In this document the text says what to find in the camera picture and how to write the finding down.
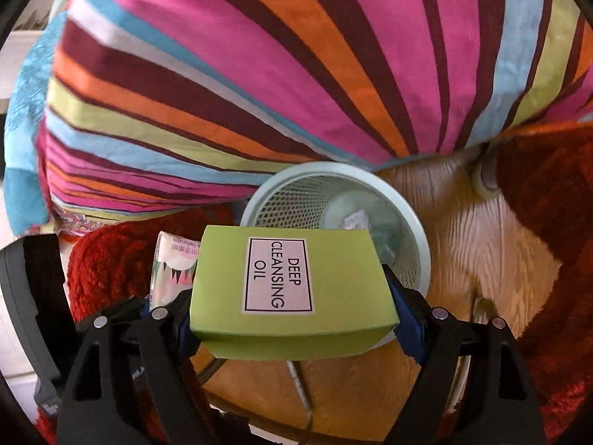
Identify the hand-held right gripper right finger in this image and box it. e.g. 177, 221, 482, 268
380, 264, 547, 445

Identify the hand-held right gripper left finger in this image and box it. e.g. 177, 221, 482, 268
56, 287, 218, 445

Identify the lime green cardboard box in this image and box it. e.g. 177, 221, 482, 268
189, 225, 401, 361

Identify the pale mesh wastebasket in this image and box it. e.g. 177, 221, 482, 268
240, 161, 433, 348

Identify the patterned tissue packet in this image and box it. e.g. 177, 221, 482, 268
147, 231, 202, 307

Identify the red fluffy rug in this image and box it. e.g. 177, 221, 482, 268
34, 123, 593, 445

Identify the paisley patterned mattress edge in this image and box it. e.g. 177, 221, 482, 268
53, 208, 123, 242

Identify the colourful striped bed sheet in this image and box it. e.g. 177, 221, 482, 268
37, 0, 593, 233

